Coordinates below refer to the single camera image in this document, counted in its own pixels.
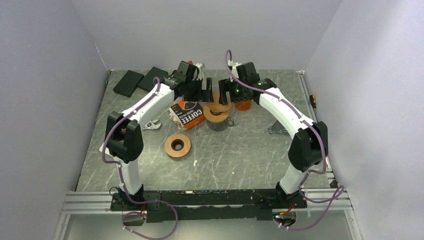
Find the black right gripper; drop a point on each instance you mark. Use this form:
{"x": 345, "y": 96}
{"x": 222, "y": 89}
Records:
{"x": 227, "y": 85}

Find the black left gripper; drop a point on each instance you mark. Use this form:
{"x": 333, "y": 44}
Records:
{"x": 204, "y": 95}

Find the brown paper coffee filter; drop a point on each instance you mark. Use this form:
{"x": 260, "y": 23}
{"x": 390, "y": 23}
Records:
{"x": 216, "y": 106}

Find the wooden dripper ring holder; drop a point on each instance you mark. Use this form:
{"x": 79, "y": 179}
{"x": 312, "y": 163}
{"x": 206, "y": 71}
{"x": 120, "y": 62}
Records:
{"x": 214, "y": 117}

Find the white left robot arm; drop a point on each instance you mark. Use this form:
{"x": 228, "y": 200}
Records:
{"x": 123, "y": 140}

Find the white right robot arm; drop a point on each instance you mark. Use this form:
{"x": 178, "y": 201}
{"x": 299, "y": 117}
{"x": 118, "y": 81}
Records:
{"x": 309, "y": 146}

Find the orange coffee filter box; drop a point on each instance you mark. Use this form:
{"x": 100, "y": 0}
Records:
{"x": 186, "y": 114}

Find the orange glass with wooden band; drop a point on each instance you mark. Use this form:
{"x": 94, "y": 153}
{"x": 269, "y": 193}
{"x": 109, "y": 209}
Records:
{"x": 243, "y": 105}

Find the grey glass pitcher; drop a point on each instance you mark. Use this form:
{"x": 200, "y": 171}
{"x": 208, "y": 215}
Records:
{"x": 220, "y": 126}

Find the red handled adjustable wrench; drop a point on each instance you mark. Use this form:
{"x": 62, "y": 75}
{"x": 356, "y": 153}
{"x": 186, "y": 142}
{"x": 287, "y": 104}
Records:
{"x": 155, "y": 124}

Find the black network switch box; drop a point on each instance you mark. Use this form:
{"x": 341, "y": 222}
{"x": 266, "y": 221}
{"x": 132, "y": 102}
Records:
{"x": 128, "y": 83}

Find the yellow black tool handle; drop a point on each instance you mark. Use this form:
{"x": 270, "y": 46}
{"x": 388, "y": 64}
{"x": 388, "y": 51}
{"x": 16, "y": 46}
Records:
{"x": 312, "y": 101}

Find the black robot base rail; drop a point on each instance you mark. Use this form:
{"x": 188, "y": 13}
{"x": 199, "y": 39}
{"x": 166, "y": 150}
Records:
{"x": 185, "y": 205}

